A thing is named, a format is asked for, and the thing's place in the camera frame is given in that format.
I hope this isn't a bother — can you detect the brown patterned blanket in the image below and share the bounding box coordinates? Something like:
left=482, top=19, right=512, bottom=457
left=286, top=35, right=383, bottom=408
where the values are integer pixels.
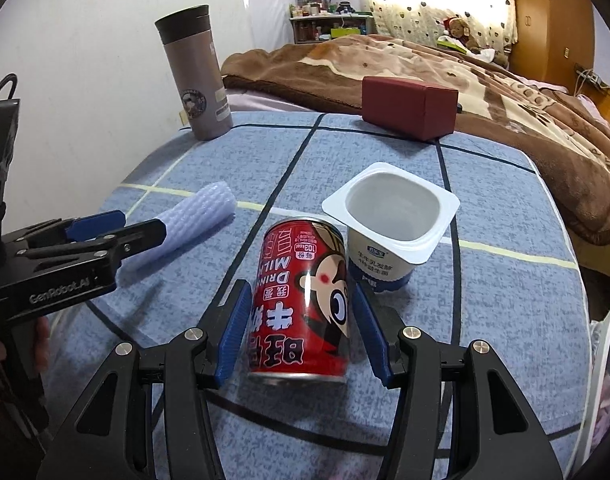
left=220, top=34, right=610, bottom=268

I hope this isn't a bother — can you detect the grey thermos flask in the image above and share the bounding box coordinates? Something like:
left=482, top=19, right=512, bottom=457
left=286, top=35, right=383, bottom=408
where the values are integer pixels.
left=154, top=4, right=234, bottom=141

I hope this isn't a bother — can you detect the dark red box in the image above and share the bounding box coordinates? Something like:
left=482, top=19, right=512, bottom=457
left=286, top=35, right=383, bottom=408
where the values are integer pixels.
left=361, top=75, right=460, bottom=142

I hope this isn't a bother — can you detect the white foam net sleeve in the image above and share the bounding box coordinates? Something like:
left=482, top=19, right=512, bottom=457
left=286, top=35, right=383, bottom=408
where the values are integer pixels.
left=130, top=182, right=236, bottom=272

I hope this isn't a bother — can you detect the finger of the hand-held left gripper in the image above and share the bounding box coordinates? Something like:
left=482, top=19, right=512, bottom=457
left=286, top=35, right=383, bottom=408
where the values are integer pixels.
left=15, top=211, right=126, bottom=248
left=24, top=218, right=166, bottom=275

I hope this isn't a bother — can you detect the black cable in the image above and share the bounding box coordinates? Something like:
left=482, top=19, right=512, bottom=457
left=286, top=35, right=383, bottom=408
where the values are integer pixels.
left=0, top=74, right=20, bottom=111

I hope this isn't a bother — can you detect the wooden wardrobe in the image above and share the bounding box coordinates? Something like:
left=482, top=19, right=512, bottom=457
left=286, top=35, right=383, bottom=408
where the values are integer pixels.
left=510, top=0, right=598, bottom=91

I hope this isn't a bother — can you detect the blue checked sheet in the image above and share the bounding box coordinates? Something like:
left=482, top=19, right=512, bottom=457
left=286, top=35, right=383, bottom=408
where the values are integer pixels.
left=50, top=110, right=593, bottom=480

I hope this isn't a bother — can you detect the white yogurt cup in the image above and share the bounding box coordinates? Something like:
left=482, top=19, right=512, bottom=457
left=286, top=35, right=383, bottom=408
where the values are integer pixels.
left=321, top=161, right=460, bottom=293

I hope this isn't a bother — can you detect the white plastic bin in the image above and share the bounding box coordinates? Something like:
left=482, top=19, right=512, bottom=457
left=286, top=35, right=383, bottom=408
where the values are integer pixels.
left=587, top=300, right=610, bottom=461

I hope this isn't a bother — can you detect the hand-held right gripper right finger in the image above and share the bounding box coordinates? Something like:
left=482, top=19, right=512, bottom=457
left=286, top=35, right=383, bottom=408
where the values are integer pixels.
left=354, top=284, right=568, bottom=480

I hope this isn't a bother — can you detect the pink bed sheet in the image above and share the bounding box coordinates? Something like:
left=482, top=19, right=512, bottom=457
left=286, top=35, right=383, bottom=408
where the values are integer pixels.
left=224, top=85, right=310, bottom=113

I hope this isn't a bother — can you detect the person's left hand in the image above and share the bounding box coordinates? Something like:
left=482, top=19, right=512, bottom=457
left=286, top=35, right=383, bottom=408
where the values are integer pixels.
left=0, top=317, right=52, bottom=411

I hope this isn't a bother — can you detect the red milk can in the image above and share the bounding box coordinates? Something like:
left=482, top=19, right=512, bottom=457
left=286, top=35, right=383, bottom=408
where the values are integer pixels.
left=247, top=217, right=354, bottom=386

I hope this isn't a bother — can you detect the brown teddy bear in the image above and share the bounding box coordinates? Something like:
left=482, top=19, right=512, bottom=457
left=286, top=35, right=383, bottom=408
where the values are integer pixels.
left=442, top=16, right=478, bottom=51

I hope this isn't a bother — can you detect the cluttered white shelf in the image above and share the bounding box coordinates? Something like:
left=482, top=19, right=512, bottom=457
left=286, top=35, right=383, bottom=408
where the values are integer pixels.
left=289, top=10, right=376, bottom=45

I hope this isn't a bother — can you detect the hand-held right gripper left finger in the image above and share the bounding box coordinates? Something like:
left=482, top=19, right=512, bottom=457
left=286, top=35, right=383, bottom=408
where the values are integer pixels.
left=35, top=279, right=253, bottom=480

